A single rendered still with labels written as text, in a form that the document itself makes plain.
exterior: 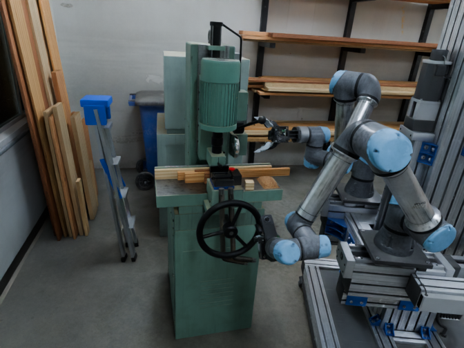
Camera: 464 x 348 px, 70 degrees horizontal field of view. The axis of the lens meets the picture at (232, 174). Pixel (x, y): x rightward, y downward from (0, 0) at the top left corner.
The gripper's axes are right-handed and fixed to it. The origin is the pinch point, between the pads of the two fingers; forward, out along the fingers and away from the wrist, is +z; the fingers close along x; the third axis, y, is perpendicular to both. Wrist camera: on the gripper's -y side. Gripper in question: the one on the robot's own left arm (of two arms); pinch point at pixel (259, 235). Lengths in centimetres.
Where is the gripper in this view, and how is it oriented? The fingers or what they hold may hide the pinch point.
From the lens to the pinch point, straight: 141.0
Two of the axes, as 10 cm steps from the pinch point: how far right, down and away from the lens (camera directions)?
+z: -1.7, 0.9, 9.8
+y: 0.9, 9.9, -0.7
